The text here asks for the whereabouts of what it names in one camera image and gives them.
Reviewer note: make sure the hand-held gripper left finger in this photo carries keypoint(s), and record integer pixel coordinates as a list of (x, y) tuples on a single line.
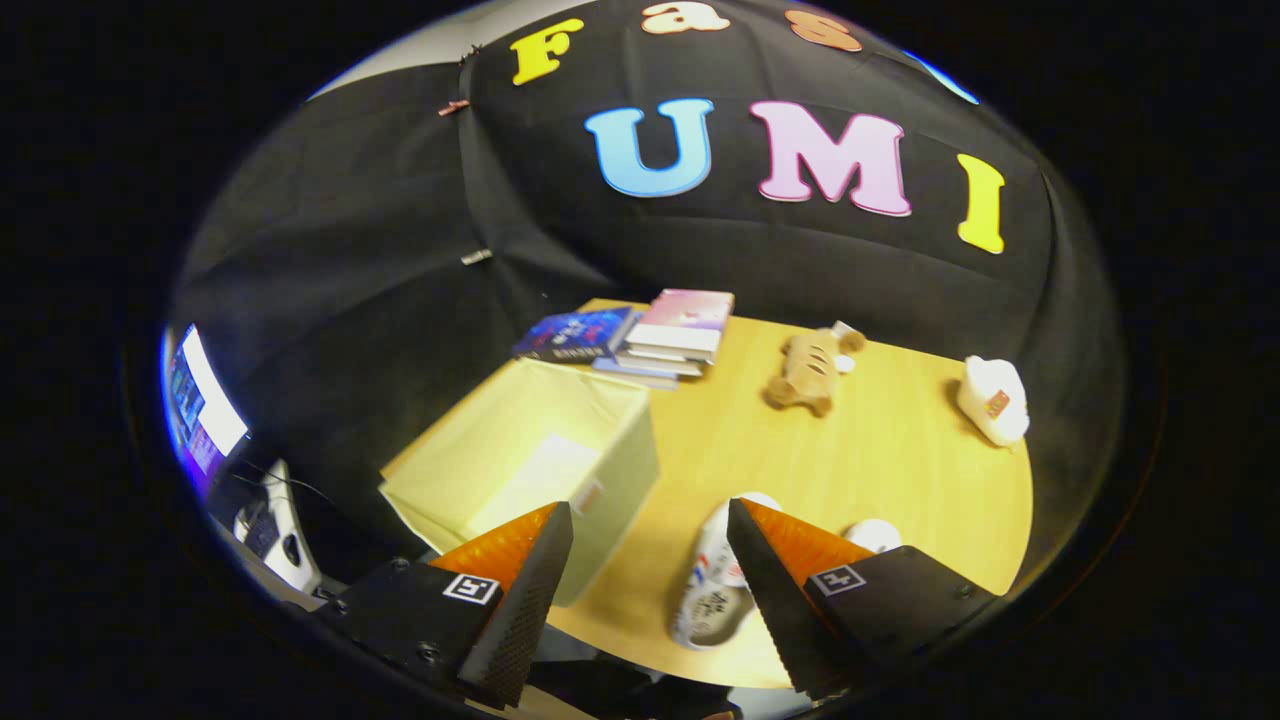
[(525, 610)]

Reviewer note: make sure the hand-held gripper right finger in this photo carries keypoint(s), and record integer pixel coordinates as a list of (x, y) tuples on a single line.
[(775, 600)]

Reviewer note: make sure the white canvas shoe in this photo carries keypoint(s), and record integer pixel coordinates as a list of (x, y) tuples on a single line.
[(710, 590), (872, 535)]

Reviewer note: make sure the cream fabric storage box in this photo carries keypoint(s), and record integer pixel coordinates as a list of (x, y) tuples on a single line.
[(530, 450)]

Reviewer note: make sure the brown bread plush toy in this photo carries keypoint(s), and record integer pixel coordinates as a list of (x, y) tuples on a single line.
[(808, 370)]

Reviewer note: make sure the pale blue book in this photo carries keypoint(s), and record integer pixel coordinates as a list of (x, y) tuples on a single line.
[(630, 377)]

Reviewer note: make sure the white and black device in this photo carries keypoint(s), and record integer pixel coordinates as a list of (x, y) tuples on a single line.
[(275, 530)]

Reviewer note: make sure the dark blue book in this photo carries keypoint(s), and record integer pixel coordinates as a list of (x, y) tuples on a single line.
[(575, 335)]

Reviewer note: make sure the white plush toy red label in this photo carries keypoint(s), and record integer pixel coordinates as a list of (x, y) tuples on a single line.
[(990, 400)]

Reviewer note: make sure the pink cover book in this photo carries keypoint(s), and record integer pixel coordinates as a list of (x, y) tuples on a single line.
[(685, 310)]

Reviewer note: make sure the silver clip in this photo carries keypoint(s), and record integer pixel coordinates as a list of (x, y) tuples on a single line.
[(476, 257)]

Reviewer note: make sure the computer monitor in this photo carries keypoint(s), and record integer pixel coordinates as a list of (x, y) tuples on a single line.
[(205, 405)]

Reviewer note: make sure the black backdrop cloth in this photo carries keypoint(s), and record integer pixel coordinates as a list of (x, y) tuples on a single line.
[(400, 250)]

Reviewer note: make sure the copper clip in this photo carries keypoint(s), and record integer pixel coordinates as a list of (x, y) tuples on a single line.
[(453, 106)]

